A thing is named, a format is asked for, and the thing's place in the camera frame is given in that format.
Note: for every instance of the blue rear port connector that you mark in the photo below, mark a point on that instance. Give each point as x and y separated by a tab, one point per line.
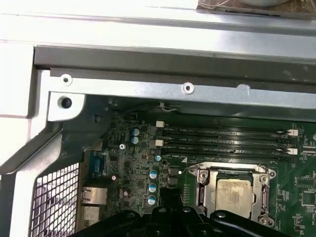
100	164

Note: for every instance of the green motherboard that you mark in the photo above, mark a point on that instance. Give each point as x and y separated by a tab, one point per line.
296	177

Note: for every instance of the silver CPU chip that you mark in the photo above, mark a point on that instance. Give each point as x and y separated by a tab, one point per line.
234	195

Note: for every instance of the RAM slot with black clips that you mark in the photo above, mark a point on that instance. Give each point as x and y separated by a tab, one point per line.
222	156
222	139

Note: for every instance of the RAM slot with white clips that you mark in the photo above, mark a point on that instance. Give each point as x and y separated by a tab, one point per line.
222	130
222	148

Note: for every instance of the black and grey PC case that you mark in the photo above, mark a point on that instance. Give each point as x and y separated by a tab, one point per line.
148	59

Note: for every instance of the silver motherboard screw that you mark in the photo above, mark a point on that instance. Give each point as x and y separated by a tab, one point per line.
122	146

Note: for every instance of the CPU socket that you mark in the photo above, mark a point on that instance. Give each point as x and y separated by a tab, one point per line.
200	190

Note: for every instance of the blue topped capacitor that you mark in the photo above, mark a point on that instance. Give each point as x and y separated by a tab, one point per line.
135	140
158	158
153	174
152	187
152	199
134	132

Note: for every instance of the metal rear port block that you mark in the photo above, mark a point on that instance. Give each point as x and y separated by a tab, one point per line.
95	196
90	217

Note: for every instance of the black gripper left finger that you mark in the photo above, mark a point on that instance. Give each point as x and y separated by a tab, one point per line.
161	222

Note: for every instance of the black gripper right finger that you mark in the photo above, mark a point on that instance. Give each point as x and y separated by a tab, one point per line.
187	222

